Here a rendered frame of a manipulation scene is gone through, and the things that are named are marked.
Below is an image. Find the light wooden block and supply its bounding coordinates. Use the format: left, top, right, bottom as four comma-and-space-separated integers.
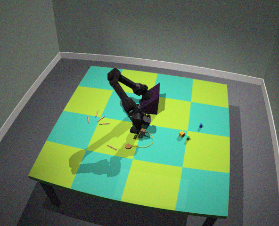
140, 129, 146, 135

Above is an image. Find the orange cube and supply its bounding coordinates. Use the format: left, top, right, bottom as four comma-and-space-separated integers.
179, 131, 185, 137

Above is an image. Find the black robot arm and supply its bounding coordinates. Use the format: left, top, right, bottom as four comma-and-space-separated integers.
107, 68, 152, 126

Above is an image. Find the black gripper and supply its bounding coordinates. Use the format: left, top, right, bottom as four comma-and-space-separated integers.
130, 113, 146, 134

